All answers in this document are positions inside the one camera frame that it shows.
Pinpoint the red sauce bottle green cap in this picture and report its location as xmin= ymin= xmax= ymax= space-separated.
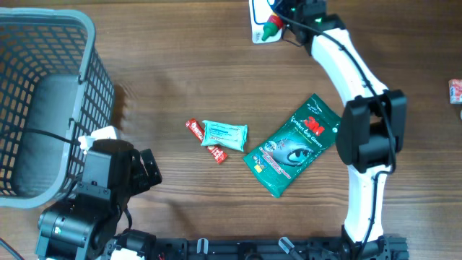
xmin=261 ymin=12 xmax=284 ymax=41

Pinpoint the red Nescafe coffee stick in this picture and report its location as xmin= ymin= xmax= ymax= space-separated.
xmin=186 ymin=118 xmax=227 ymax=164

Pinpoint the mint green tissue pack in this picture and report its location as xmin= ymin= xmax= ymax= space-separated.
xmin=201 ymin=120 xmax=248 ymax=152

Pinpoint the green 3M gloves package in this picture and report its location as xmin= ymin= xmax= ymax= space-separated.
xmin=243 ymin=94 xmax=341 ymax=198

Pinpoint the orange white snack packet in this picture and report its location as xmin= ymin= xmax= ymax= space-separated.
xmin=448 ymin=79 xmax=462 ymax=104

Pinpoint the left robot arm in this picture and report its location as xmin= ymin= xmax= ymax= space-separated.
xmin=35 ymin=139 xmax=162 ymax=259

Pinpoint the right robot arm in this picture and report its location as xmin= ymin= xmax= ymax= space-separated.
xmin=271 ymin=1 xmax=407 ymax=259

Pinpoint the white barcode scanner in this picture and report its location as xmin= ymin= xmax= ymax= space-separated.
xmin=248 ymin=0 xmax=282 ymax=44

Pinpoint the grey plastic mesh basket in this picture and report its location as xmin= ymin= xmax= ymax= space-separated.
xmin=1 ymin=8 xmax=115 ymax=209

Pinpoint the black aluminium mounting rail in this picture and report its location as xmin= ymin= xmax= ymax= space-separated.
xmin=104 ymin=236 xmax=411 ymax=260

